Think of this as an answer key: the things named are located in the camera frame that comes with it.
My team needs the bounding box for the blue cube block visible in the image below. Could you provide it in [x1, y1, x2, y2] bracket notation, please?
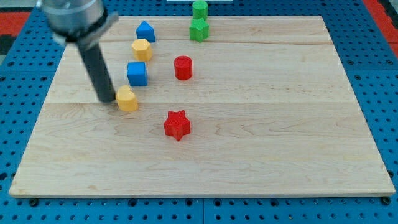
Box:
[126, 62, 148, 86]

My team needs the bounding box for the red star block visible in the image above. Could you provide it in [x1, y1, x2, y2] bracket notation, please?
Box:
[164, 110, 191, 141]

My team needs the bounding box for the yellow heart block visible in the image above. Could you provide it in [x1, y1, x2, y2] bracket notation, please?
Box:
[116, 85, 139, 112]

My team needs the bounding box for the blue pentagon house block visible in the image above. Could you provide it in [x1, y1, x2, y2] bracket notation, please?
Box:
[136, 21, 156, 43]

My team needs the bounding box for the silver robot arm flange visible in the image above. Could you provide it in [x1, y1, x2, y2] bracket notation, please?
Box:
[36, 0, 119, 49]

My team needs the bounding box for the green star block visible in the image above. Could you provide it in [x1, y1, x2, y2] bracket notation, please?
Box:
[189, 18, 209, 42]

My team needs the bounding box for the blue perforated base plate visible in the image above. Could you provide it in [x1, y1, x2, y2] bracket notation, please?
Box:
[1, 1, 397, 223]

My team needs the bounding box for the green cylinder block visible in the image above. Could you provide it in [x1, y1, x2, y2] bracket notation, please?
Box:
[192, 0, 208, 21]

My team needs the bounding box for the light wooden board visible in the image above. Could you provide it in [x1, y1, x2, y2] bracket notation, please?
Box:
[9, 16, 396, 198]

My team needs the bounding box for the yellow hexagon block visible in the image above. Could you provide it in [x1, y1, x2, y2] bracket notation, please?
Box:
[131, 39, 152, 62]

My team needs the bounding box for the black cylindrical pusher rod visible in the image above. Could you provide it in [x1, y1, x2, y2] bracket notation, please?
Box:
[78, 44, 116, 103]

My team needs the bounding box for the red cylinder block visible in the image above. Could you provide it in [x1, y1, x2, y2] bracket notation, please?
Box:
[174, 55, 193, 80]

